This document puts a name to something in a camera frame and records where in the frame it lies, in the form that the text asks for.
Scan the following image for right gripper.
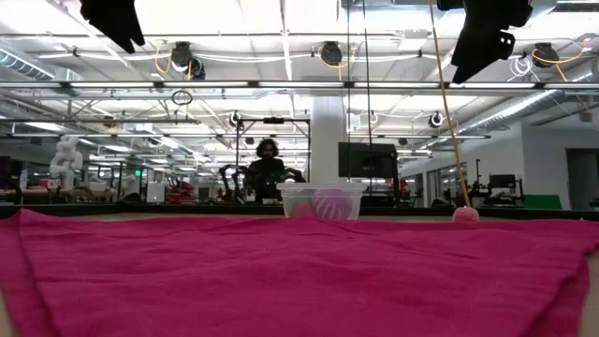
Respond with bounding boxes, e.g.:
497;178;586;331
437;0;534;85

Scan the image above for small pink toy fruit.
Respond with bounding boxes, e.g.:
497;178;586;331
451;206;482;224
290;200;315;220

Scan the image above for purple white-striped toy vegetable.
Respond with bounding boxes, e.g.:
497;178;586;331
312;187;355;221

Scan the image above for clear plastic tupperware container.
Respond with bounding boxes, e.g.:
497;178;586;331
275;182;369;220

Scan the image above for long ceiling light bar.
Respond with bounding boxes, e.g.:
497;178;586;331
0;80;599;90

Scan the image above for small black monitor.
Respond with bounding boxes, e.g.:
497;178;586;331
489;173;517;190

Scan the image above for white robot figure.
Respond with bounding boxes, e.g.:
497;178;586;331
49;135;84;192

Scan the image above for dark door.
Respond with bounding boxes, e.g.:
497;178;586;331
565;148;599;211

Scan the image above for green board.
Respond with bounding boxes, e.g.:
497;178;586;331
522;194;562;211

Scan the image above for black computer monitor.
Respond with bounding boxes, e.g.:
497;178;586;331
337;141;401;180

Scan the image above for white cabinet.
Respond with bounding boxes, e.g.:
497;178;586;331
146;182;167;203

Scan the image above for red machine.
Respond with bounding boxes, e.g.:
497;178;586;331
166;180;197;205

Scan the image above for white building column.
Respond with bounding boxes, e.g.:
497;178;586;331
311;95;350;184

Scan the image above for person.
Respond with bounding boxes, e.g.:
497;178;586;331
245;138;289;203

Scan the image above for magenta cloth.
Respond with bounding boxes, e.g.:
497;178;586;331
0;208;599;337

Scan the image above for white coiled wire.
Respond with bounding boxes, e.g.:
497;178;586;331
508;55;533;81

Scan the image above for silver ventilation duct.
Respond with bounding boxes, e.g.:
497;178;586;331
458;88;562;135

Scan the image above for yellow hanging cable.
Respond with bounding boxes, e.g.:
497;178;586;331
428;0;472;209

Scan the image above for black cable loop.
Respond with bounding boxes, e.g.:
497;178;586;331
170;89;194;107

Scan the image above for thin black hanging cable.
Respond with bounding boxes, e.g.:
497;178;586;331
361;0;375;189
344;0;352;183

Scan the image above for black metal stand frame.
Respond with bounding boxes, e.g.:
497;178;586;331
235;116;311;186

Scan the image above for black table edge rail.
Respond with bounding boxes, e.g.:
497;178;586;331
0;201;599;221

